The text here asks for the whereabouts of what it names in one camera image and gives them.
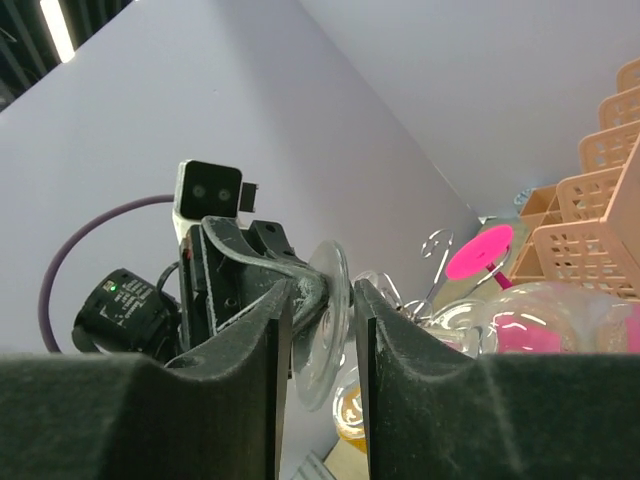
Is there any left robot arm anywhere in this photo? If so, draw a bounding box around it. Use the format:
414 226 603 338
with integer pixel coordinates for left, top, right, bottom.
72 216 328 362

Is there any yellow plastic goblet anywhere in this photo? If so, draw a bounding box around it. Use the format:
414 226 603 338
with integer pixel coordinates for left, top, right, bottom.
332 367 367 453

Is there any orange plastic file organizer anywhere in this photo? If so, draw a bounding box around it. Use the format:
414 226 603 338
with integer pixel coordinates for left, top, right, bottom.
509 60 639 302

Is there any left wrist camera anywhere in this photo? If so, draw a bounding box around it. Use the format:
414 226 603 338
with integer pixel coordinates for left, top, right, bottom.
172 159 259 243

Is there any chrome wine glass rack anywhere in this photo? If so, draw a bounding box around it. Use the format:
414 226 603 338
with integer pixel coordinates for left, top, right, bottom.
356 224 515 326

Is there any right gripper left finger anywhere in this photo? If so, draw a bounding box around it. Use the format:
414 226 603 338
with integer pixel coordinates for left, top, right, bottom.
1 280 293 479

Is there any clear front wine glass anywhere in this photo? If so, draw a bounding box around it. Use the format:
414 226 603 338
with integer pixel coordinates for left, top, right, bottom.
291 240 351 412

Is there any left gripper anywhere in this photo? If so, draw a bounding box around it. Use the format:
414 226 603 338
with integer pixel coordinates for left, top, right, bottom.
177 215 331 364

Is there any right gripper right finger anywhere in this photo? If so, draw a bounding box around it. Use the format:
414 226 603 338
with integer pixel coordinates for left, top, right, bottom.
354 280 639 479

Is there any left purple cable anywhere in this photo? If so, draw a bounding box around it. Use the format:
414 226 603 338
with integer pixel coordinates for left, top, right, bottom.
38 194 176 354

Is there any pink plastic goblet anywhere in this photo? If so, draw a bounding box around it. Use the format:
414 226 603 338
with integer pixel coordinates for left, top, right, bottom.
435 225 639 358

